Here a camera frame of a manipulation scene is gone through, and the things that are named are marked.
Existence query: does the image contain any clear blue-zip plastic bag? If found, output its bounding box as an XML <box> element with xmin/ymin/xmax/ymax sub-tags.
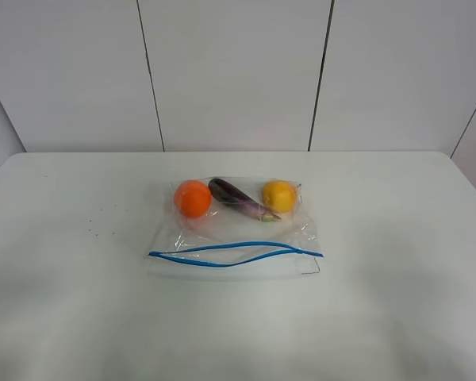
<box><xmin>146</xmin><ymin>176</ymin><xmax>323</xmax><ymax>279</ymax></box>

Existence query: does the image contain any purple eggplant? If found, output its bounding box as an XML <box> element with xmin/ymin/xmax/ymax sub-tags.
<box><xmin>208</xmin><ymin>178</ymin><xmax>282</xmax><ymax>222</ymax></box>

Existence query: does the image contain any orange fruit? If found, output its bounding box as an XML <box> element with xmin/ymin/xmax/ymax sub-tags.
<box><xmin>173</xmin><ymin>180</ymin><xmax>212</xmax><ymax>218</ymax></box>

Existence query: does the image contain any yellow lemon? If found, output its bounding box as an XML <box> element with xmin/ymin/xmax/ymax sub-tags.
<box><xmin>261</xmin><ymin>180</ymin><xmax>298</xmax><ymax>214</ymax></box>

